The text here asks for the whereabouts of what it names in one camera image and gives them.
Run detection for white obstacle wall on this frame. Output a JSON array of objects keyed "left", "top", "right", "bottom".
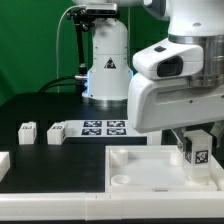
[
  {"left": 0, "top": 152, "right": 10, "bottom": 182},
  {"left": 209, "top": 156, "right": 224, "bottom": 192},
  {"left": 0, "top": 191, "right": 224, "bottom": 221}
]

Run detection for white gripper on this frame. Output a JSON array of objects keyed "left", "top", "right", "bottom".
[{"left": 127, "top": 74, "right": 224, "bottom": 152}]

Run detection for white right obstacle wall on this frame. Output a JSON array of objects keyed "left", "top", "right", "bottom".
[{"left": 209, "top": 156, "right": 224, "bottom": 192}]

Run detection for white cable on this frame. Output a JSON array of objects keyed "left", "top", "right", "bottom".
[{"left": 55, "top": 4, "right": 86, "bottom": 94}]

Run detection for black camera stand pole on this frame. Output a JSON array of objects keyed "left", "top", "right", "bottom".
[{"left": 66, "top": 9, "right": 89, "bottom": 80}]

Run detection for white marker base plate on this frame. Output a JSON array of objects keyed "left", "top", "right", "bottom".
[{"left": 66, "top": 120, "right": 139, "bottom": 137}]

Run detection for black camera on stand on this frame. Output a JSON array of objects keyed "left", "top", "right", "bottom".
[{"left": 86, "top": 3, "right": 118, "bottom": 16}]

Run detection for white square tabletop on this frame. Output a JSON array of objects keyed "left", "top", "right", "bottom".
[{"left": 105, "top": 145, "right": 214, "bottom": 192}]

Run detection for white front obstacle wall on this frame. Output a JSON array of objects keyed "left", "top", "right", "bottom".
[{"left": 0, "top": 191, "right": 224, "bottom": 221}]

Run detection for black cables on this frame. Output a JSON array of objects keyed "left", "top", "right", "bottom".
[{"left": 38, "top": 75, "right": 88, "bottom": 94}]

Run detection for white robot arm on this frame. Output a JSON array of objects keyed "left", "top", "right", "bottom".
[{"left": 72, "top": 0, "right": 224, "bottom": 133}]

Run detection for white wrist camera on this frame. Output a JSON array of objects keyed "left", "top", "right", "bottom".
[{"left": 133, "top": 39, "right": 204, "bottom": 80}]

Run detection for white left obstacle wall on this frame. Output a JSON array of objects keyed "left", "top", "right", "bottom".
[{"left": 0, "top": 152, "right": 10, "bottom": 182}]

